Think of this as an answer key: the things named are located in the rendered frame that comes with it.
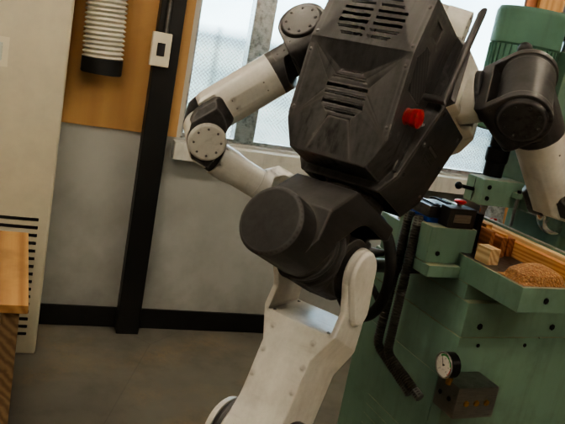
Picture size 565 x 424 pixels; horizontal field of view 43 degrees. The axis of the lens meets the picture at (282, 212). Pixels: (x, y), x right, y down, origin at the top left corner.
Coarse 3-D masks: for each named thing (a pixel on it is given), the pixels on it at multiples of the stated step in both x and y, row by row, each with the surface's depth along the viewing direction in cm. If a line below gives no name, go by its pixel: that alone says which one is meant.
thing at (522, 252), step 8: (520, 248) 178; (528, 248) 176; (512, 256) 181; (520, 256) 178; (528, 256) 176; (536, 256) 173; (544, 256) 171; (544, 264) 171; (552, 264) 169; (560, 264) 167; (560, 272) 167
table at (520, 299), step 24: (384, 216) 207; (432, 264) 172; (456, 264) 176; (480, 264) 169; (504, 264) 172; (480, 288) 168; (504, 288) 161; (528, 288) 156; (552, 288) 160; (528, 312) 158; (552, 312) 161
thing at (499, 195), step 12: (468, 180) 192; (480, 180) 188; (492, 180) 188; (504, 180) 191; (468, 192) 192; (480, 192) 188; (492, 192) 188; (504, 192) 190; (516, 192) 192; (480, 204) 188; (492, 204) 190; (504, 204) 191
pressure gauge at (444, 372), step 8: (440, 352) 169; (448, 352) 168; (440, 360) 170; (448, 360) 167; (456, 360) 166; (440, 368) 169; (448, 368) 167; (456, 368) 166; (440, 376) 169; (448, 376) 166; (456, 376) 167; (448, 384) 170
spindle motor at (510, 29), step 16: (496, 16) 183; (512, 16) 177; (528, 16) 174; (544, 16) 174; (560, 16) 175; (496, 32) 181; (512, 32) 177; (528, 32) 175; (544, 32) 175; (560, 32) 176; (496, 48) 181; (512, 48) 177; (544, 48) 176; (560, 48) 179
